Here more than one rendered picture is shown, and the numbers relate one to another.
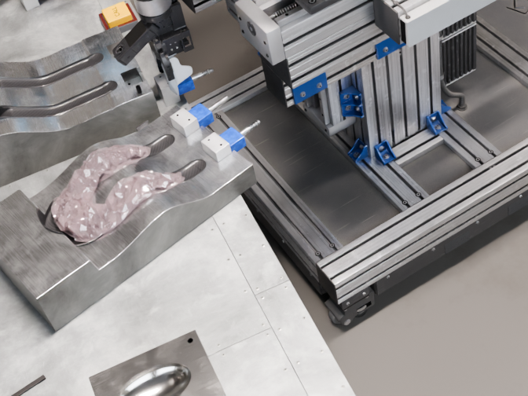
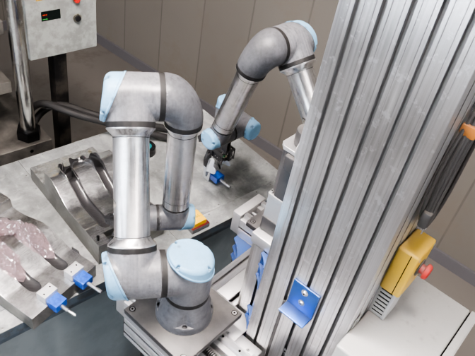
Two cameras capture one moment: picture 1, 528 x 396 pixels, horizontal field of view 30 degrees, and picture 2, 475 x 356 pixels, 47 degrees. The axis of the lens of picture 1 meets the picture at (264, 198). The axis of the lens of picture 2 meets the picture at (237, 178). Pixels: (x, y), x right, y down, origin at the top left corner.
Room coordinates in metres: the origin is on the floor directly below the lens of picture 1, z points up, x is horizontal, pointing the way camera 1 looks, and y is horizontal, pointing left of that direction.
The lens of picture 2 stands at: (1.28, -0.99, 2.25)
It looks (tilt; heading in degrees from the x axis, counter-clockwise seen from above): 40 degrees down; 55
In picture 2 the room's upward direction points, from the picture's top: 11 degrees clockwise
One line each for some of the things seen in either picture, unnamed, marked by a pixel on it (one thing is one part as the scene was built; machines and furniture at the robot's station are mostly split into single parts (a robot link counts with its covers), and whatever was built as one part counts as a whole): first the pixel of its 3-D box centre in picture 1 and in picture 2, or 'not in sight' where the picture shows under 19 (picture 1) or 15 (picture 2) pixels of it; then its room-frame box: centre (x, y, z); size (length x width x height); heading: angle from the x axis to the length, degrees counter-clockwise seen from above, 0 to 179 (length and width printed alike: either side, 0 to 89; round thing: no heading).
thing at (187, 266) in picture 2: not in sight; (186, 270); (1.71, -0.24, 1.20); 0.13 x 0.12 x 0.14; 163
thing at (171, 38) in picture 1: (164, 27); not in sight; (1.69, 0.12, 0.99); 0.09 x 0.08 x 0.12; 104
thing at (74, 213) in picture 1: (110, 185); (8, 241); (1.36, 0.29, 0.90); 0.26 x 0.18 x 0.08; 120
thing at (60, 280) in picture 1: (116, 202); (8, 250); (1.35, 0.29, 0.85); 0.50 x 0.26 x 0.11; 120
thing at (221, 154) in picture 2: not in sight; (221, 145); (2.17, 0.43, 0.99); 0.09 x 0.08 x 0.12; 108
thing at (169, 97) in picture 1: (186, 80); not in sight; (1.69, 0.11, 0.83); 0.13 x 0.05 x 0.05; 104
